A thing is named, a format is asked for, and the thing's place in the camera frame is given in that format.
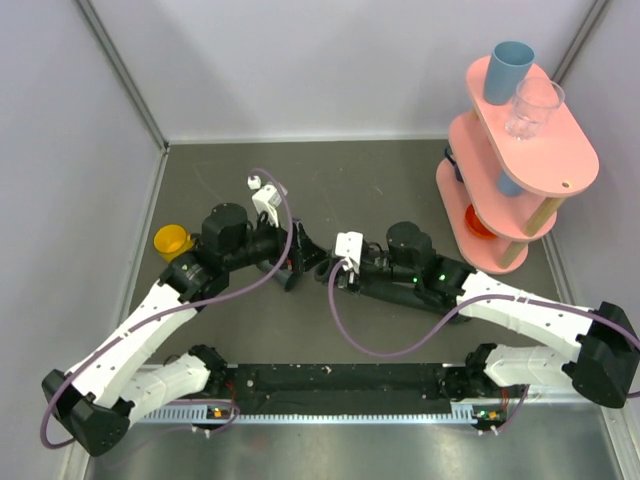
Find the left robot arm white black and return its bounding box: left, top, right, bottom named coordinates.
left=41, top=203, right=327, bottom=457

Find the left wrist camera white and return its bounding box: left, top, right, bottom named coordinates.
left=247, top=175, right=282, bottom=227

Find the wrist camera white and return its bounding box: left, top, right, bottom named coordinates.
left=333, top=231, right=364, bottom=274
left=247, top=175, right=282, bottom=227

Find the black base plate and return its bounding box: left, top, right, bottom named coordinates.
left=228, top=363, right=465, bottom=416

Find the grey slotted cable duct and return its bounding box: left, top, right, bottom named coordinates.
left=139, top=404, right=499, bottom=426

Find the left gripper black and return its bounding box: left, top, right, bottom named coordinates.
left=225, top=208, right=330, bottom=275

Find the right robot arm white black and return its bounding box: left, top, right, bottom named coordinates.
left=314, top=221, right=639, bottom=408

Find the pink three-tier shelf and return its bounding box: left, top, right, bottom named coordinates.
left=436, top=57, right=599, bottom=274

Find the orange bowl bottom tier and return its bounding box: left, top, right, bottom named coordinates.
left=464, top=204, right=496, bottom=240

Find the dark blue cup behind shelf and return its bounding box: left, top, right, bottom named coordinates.
left=444, top=145, right=464, bottom=183

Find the clear glass cup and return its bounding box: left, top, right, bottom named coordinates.
left=505, top=77, right=565, bottom=140

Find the aluminium frame rail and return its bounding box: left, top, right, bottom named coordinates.
left=527, top=386, right=587, bottom=403

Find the blue cup middle tier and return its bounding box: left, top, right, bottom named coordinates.
left=497, top=171, right=523, bottom=197

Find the yellow plastic cup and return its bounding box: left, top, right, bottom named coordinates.
left=153, top=224, right=199, bottom=263

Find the blue cup on top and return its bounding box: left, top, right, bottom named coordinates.
left=483, top=41, right=535, bottom=105

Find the grey plastic pipe fitting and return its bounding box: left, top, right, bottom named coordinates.
left=256, top=261, right=301, bottom=292

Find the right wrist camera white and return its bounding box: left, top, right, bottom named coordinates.
left=333, top=231, right=364, bottom=274

